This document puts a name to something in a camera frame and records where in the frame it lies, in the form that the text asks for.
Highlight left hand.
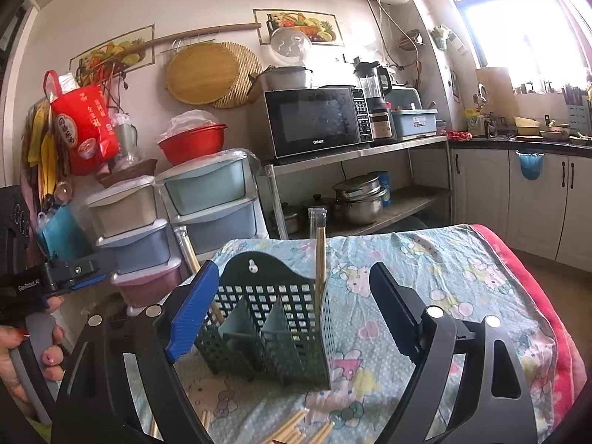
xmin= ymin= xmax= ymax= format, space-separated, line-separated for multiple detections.
xmin=1 ymin=294 xmax=63 ymax=424

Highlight blue hanging pouch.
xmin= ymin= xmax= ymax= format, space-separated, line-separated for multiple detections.
xmin=516 ymin=150 xmax=544 ymax=181

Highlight metal shelf rack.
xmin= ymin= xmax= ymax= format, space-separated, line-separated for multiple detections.
xmin=259 ymin=135 xmax=453 ymax=239

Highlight bamboo chopstick pair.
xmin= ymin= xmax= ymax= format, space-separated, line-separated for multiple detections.
xmin=262 ymin=408 xmax=309 ymax=444
xmin=307 ymin=421 xmax=335 ymax=444

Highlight fruit picture left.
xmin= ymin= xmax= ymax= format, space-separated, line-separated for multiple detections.
xmin=68 ymin=24 xmax=155 ymax=86

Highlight pink red blanket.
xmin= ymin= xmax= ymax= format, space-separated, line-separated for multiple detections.
xmin=470 ymin=225 xmax=587 ymax=427

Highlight stacked steel pots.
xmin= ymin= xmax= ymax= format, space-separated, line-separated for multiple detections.
xmin=333 ymin=172 xmax=386 ymax=226

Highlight round bamboo board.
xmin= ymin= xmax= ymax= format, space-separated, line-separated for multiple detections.
xmin=165 ymin=42 xmax=240 ymax=105

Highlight long wooden stick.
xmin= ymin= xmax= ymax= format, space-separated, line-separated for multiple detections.
xmin=117 ymin=22 xmax=262 ymax=57

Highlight cartoon print table cloth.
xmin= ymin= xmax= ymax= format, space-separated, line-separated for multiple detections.
xmin=176 ymin=225 xmax=559 ymax=443

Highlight black microwave oven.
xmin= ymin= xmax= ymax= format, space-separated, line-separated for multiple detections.
xmin=250 ymin=86 xmax=374 ymax=161

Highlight fruit picture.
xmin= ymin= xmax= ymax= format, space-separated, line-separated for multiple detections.
xmin=68 ymin=24 xmax=155 ymax=86
xmin=253 ymin=8 xmax=343 ymax=46

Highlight woven round mat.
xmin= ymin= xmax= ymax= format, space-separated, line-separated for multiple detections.
xmin=212 ymin=42 xmax=263 ymax=109

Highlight white kitchen cabinets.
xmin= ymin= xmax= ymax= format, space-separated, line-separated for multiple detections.
xmin=451 ymin=147 xmax=591 ymax=272

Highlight red shopping bag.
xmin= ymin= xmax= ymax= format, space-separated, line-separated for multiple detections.
xmin=43 ymin=70 xmax=120 ymax=176

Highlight green plastic utensil basket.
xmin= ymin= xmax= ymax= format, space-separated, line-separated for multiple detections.
xmin=195 ymin=252 xmax=335 ymax=390

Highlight blue plastic box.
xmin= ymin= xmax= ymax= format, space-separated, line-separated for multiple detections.
xmin=390 ymin=109 xmax=437 ymax=139

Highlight red plastic basin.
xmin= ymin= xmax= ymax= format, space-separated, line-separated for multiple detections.
xmin=158 ymin=123 xmax=227 ymax=165

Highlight fruit picture right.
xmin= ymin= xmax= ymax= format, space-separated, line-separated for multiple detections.
xmin=253 ymin=8 xmax=343 ymax=46

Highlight blue drawer tower right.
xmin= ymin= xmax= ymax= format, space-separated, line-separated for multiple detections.
xmin=155 ymin=148 xmax=269 ymax=255

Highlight pastel drawer tower left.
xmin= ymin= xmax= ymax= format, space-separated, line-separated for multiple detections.
xmin=84 ymin=175 xmax=183 ymax=308

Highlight black blender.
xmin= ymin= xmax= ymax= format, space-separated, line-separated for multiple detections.
xmin=354 ymin=57 xmax=393 ymax=140

